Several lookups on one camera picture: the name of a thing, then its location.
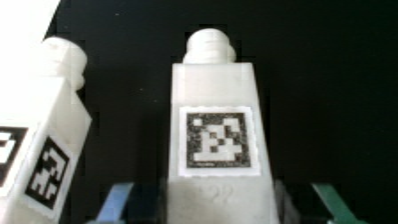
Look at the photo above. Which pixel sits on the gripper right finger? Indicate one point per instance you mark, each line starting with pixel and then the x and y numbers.
pixel 336 206

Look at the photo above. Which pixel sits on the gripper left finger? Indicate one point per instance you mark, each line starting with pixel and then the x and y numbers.
pixel 114 205

